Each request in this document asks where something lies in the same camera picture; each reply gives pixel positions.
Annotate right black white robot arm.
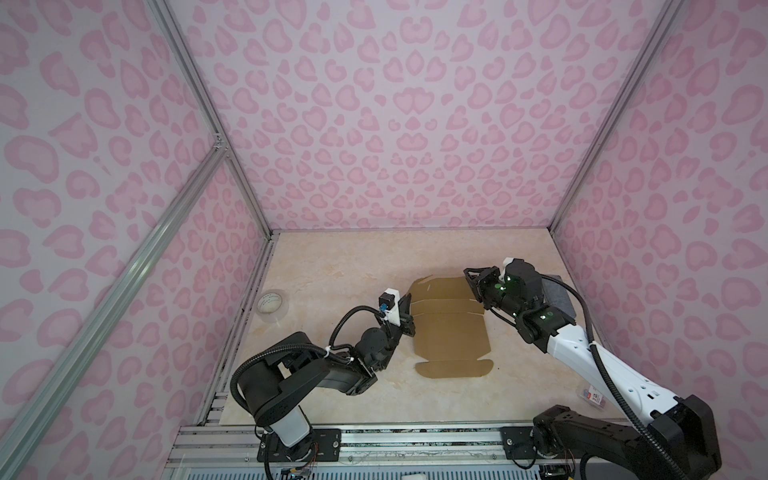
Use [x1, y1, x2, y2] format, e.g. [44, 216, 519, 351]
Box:
[463, 258, 723, 479]

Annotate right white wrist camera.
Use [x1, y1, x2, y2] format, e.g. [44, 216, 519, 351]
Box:
[502, 257, 517, 270]

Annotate small clear plastic box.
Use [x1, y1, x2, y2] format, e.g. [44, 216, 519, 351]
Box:
[578, 383, 607, 410]

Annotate corner aluminium post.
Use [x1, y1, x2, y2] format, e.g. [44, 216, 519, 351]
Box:
[146, 0, 273, 239]
[548, 0, 688, 236]

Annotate left corner aluminium post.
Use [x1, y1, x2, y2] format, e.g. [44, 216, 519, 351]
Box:
[146, 0, 273, 239]

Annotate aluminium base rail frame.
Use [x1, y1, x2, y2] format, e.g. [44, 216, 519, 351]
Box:
[163, 422, 578, 479]

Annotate brown cardboard box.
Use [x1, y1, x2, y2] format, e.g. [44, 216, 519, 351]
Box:
[409, 277, 494, 379]

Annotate right corner aluminium post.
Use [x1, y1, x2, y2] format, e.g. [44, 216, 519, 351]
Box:
[548, 0, 688, 236]

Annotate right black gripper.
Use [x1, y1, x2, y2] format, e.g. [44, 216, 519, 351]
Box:
[461, 266, 524, 319]

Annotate grey felt case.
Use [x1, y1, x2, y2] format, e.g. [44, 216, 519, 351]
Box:
[542, 275, 578, 319]

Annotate clear tape roll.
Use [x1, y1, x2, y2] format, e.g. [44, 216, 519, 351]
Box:
[255, 290, 289, 324]

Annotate left diagonal aluminium strut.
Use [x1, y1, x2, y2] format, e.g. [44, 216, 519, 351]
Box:
[1, 146, 228, 479]

